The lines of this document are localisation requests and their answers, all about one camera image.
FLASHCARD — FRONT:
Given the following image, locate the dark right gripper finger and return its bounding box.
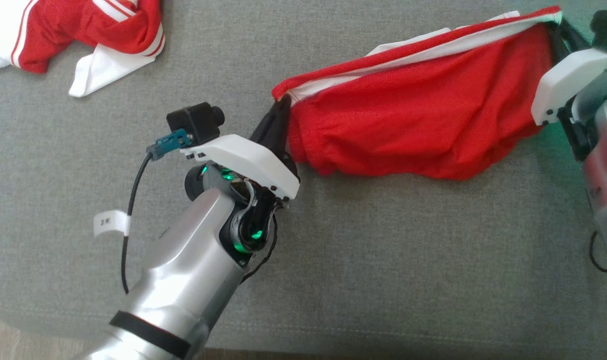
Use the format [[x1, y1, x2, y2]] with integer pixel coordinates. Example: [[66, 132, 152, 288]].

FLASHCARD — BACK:
[[560, 20, 590, 53], [547, 22, 571, 65]]

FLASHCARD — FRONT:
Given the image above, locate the black left camera cable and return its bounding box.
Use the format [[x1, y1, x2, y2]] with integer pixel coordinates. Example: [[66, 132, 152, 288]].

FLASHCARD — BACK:
[[120, 152, 155, 296]]

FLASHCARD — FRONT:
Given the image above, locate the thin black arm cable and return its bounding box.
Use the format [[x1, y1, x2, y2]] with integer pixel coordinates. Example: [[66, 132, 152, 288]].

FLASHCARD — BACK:
[[588, 229, 607, 274], [239, 214, 279, 286]]

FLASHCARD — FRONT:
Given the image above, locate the white cable label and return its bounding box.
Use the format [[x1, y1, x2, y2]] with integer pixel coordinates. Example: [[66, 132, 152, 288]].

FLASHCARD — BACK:
[[93, 209, 132, 239]]

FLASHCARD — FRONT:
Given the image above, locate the grey sofa seat cushion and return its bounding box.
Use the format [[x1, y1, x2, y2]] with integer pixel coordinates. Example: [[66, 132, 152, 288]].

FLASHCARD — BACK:
[[0, 0, 607, 358]]

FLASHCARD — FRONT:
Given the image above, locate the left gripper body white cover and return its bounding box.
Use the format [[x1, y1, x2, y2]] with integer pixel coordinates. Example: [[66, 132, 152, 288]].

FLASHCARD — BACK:
[[179, 133, 301, 256]]

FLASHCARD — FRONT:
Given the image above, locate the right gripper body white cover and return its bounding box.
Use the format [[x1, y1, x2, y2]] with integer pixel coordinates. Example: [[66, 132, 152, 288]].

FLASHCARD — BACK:
[[530, 48, 607, 162]]

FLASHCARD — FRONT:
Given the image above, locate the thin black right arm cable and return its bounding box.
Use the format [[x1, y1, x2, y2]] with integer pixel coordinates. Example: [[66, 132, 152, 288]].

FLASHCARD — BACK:
[[588, 229, 607, 274]]

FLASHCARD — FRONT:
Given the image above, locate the red white lettered jersey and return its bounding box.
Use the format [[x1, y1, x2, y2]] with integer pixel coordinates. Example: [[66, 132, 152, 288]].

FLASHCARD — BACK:
[[0, 0, 166, 98]]

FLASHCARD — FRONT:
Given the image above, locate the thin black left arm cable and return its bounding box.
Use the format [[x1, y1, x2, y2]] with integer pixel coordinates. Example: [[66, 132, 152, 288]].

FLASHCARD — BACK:
[[239, 214, 279, 286]]

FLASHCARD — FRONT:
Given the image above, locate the red shorts white stripe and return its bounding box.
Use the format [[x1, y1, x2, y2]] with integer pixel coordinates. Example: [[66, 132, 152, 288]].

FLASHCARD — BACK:
[[272, 5, 564, 181]]

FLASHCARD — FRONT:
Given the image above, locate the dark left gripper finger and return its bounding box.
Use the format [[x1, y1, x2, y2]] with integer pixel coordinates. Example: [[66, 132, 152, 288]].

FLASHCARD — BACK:
[[271, 102, 293, 157], [250, 95, 291, 147]]

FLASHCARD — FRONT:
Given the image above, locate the teal left camera connector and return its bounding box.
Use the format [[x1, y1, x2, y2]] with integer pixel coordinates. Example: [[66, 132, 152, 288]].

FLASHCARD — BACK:
[[145, 128, 193, 161]]

